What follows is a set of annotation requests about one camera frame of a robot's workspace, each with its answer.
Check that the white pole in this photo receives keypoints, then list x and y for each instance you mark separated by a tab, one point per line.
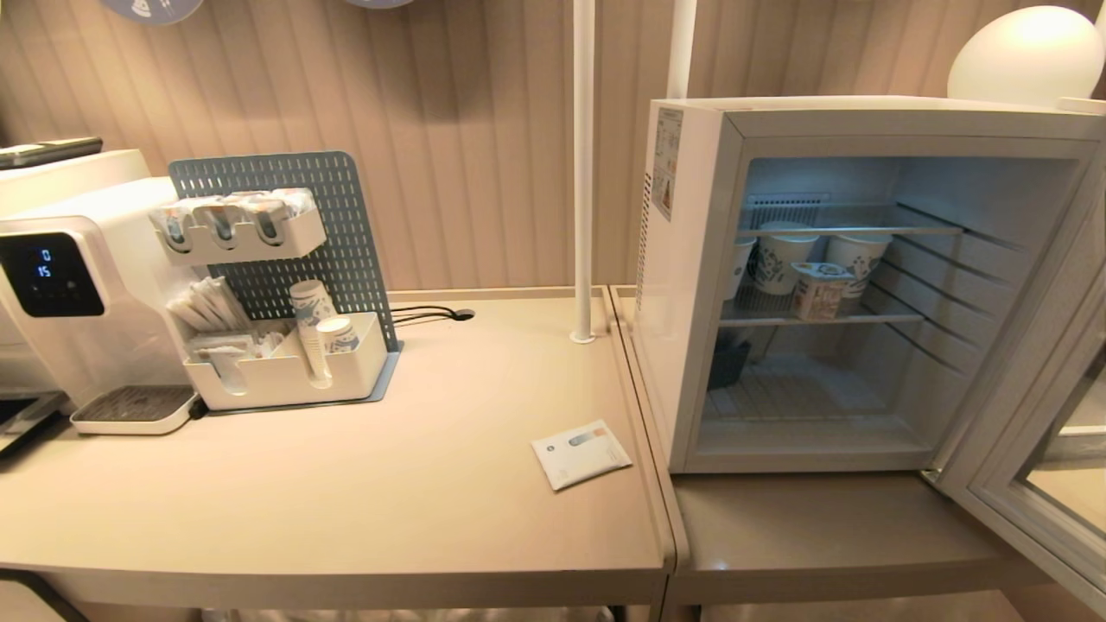
681	47
584	173

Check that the white sugar packets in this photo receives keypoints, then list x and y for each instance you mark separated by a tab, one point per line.
229	347

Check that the short stack paper cups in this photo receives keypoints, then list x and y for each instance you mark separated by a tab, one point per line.
338	335

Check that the white sachet packet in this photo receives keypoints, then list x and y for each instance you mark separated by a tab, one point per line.
581	453

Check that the white wrapped stir sticks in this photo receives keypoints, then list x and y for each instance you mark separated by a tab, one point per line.
207	304

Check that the white round lamp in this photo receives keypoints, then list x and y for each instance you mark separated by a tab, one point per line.
1026	56

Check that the yogurt cup with foil lid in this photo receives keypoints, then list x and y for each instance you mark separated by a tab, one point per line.
819	292

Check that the glass fridge door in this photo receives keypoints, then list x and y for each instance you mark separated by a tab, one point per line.
1028	449

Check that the blue round wall sign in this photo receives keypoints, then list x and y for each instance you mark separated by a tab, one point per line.
151	7

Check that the white organizer bin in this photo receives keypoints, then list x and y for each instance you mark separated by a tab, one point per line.
285	380

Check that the white water dispenser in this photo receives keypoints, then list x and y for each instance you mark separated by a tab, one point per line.
78	345

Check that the stack of paper cups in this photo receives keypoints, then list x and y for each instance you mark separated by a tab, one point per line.
311	324

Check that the grey pegboard organizer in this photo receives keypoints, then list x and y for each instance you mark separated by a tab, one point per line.
346	225

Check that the dispenser drip tray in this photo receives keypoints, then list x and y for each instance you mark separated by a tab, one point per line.
134	409

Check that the white pegboard shelf tray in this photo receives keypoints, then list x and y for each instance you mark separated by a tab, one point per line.
251	244

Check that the printed paper cup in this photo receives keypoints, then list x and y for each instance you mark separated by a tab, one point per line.
860	255
740	266
783	259

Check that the white mini fridge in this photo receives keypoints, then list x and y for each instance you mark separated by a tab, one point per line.
691	259

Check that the black tray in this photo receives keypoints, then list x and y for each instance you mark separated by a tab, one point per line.
24	419

